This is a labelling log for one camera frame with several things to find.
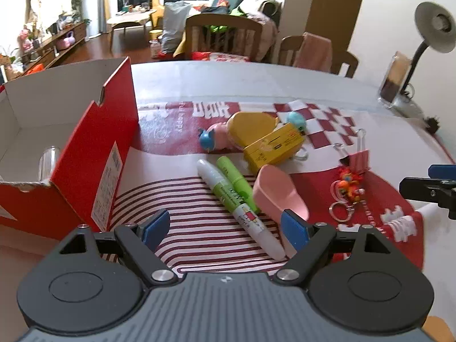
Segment sofa with clothes pile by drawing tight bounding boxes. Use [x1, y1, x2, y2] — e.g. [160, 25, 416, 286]
[192, 0, 284, 61]

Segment clear plastic cup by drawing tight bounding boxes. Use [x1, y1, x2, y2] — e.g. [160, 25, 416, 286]
[37, 146, 60, 184]

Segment red white printed cloth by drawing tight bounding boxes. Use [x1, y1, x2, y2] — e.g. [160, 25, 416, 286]
[100, 100, 427, 275]

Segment small teal toy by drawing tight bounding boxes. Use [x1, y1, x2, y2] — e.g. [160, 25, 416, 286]
[287, 111, 308, 132]

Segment pink binder clip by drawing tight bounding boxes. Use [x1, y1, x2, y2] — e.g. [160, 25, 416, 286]
[331, 127, 371, 176]

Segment green marker pen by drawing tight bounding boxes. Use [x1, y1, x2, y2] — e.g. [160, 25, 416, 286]
[217, 156, 260, 214]

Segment pink pig toy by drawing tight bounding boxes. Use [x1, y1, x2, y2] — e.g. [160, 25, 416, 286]
[199, 122, 232, 150]

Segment pink plastic scoop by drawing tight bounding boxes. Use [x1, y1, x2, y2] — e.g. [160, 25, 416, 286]
[252, 164, 310, 257]

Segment orange keychain toy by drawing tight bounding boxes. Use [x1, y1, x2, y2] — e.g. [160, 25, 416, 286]
[329, 167, 366, 222]

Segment pink towel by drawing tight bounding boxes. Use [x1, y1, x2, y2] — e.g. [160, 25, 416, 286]
[295, 32, 333, 74]

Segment dark fuzzy ball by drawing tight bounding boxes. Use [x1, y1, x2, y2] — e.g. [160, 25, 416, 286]
[424, 116, 441, 136]

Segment yellow plastic scoop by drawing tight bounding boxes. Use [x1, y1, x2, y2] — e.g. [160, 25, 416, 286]
[227, 111, 280, 148]

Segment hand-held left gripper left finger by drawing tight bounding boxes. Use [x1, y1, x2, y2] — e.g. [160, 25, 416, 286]
[57, 208, 179, 288]

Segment wooden coffee table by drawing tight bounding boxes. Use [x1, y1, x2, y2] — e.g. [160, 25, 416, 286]
[106, 9, 157, 48]

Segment wooden low cabinet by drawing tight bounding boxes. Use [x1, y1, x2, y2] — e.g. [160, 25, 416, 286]
[0, 21, 88, 79]

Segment white marker pen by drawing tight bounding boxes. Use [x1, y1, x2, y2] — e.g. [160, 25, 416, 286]
[197, 158, 287, 260]

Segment red cardboard shoe box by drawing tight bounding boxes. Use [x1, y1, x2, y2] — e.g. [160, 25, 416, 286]
[0, 56, 139, 241]

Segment grey plastic bag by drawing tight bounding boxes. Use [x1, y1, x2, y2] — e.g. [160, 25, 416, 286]
[160, 1, 193, 56]

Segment red printed cushion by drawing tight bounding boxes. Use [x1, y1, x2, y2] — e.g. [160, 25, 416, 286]
[190, 50, 250, 64]

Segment grey desk lamp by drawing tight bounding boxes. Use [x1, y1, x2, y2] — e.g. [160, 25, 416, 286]
[392, 2, 456, 119]

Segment beige tall ornament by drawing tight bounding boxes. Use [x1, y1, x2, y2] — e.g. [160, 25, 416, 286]
[25, 0, 45, 36]

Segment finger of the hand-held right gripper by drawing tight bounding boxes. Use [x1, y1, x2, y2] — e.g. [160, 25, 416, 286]
[429, 164, 456, 179]
[399, 176, 456, 219]

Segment clear container with dark contents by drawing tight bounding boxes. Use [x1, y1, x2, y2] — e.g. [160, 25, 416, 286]
[378, 52, 412, 109]

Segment pink flowers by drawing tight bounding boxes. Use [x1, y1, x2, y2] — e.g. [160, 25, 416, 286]
[18, 27, 32, 52]

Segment wooden slatted chair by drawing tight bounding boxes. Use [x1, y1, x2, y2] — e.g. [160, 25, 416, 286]
[185, 13, 264, 61]

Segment yellow rectangular box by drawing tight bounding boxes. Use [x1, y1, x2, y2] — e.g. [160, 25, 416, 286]
[243, 123, 309, 174]

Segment wooden chair with towel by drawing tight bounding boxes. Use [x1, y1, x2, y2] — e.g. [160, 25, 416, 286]
[278, 35, 359, 78]

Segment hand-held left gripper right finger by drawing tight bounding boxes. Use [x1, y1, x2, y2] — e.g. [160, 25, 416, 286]
[272, 209, 393, 289]

